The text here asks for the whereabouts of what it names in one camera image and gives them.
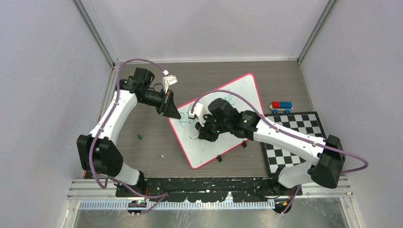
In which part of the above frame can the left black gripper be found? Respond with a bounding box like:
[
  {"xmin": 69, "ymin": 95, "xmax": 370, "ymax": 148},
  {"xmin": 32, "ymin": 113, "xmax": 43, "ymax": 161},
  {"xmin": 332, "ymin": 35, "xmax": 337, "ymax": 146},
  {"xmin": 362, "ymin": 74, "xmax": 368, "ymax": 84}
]
[{"xmin": 140, "ymin": 88, "xmax": 182, "ymax": 119}]

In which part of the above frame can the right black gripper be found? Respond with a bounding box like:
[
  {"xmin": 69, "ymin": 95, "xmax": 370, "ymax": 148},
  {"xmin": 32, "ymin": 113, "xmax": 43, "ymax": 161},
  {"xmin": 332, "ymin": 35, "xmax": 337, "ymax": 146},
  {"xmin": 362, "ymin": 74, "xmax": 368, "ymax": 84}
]
[{"xmin": 195, "ymin": 112, "xmax": 231, "ymax": 141}]

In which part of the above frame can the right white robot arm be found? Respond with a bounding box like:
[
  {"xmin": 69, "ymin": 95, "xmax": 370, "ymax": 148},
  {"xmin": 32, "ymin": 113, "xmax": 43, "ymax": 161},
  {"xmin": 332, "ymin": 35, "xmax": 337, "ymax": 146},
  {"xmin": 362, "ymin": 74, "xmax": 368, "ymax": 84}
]
[{"xmin": 188, "ymin": 98, "xmax": 345, "ymax": 195}]

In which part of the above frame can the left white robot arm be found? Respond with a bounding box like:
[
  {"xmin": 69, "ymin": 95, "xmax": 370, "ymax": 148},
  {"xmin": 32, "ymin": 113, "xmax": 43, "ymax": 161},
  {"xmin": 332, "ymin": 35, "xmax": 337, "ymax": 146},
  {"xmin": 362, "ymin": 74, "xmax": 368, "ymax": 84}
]
[{"xmin": 77, "ymin": 68, "xmax": 181, "ymax": 197}]

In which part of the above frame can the red blue toy car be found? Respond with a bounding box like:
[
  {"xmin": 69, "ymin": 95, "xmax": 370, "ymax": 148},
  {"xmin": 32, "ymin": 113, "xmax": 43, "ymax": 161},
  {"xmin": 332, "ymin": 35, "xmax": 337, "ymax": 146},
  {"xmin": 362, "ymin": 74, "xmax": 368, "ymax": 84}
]
[{"xmin": 269, "ymin": 101, "xmax": 293, "ymax": 114}]

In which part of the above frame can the black white checkerboard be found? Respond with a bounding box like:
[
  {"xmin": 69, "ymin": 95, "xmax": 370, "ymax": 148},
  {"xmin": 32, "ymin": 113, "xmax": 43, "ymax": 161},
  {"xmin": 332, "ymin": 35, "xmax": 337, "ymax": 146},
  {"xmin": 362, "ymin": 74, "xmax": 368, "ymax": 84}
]
[{"xmin": 257, "ymin": 112, "xmax": 327, "ymax": 176}]

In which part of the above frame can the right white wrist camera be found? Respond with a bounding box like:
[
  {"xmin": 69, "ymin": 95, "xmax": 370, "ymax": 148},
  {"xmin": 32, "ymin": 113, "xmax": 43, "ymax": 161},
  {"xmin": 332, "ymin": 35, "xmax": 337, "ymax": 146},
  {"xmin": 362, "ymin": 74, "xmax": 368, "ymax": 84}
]
[{"xmin": 188, "ymin": 102, "xmax": 207, "ymax": 126}]

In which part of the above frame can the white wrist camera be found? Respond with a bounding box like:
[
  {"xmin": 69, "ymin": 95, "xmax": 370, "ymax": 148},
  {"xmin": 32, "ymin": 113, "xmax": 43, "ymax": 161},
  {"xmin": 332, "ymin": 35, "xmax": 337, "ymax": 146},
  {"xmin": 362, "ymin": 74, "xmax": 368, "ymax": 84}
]
[
  {"xmin": 188, "ymin": 102, "xmax": 207, "ymax": 126},
  {"xmin": 162, "ymin": 70, "xmax": 178, "ymax": 93}
]

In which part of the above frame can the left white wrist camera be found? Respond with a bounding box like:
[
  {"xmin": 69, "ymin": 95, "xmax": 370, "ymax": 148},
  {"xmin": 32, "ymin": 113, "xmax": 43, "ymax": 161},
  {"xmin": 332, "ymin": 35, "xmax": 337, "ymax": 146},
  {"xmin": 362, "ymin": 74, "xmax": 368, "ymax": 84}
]
[{"xmin": 162, "ymin": 70, "xmax": 178, "ymax": 93}]

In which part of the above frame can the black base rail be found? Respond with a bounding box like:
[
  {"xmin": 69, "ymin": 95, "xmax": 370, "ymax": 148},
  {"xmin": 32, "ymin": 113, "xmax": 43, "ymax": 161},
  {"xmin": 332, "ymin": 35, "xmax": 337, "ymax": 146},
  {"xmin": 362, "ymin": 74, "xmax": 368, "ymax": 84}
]
[{"xmin": 131, "ymin": 177, "xmax": 297, "ymax": 203}]

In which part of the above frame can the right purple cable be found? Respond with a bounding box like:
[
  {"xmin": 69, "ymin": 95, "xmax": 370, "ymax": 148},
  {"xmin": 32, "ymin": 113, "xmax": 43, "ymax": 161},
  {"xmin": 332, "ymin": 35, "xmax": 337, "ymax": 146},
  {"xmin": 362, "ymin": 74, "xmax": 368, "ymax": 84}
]
[{"xmin": 190, "ymin": 89, "xmax": 369, "ymax": 215}]

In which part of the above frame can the purple cable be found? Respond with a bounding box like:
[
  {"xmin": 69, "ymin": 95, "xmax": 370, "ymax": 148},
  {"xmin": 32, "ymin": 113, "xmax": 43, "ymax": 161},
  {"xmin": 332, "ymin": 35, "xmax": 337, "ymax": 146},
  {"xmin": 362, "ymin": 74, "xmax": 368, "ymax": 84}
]
[
  {"xmin": 88, "ymin": 57, "xmax": 171, "ymax": 215},
  {"xmin": 190, "ymin": 89, "xmax": 369, "ymax": 215}
]

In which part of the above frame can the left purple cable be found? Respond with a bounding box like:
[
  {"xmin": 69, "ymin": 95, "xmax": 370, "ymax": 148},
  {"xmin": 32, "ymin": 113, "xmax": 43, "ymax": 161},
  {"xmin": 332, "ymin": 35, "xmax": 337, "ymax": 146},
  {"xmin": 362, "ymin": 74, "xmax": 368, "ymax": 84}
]
[{"xmin": 88, "ymin": 57, "xmax": 171, "ymax": 215}]

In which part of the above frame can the slotted cable duct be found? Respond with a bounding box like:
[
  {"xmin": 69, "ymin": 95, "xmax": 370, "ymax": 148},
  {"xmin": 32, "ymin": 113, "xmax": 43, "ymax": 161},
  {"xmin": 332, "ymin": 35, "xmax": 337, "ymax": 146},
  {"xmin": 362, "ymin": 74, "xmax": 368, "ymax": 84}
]
[{"xmin": 78, "ymin": 199, "xmax": 275, "ymax": 210}]

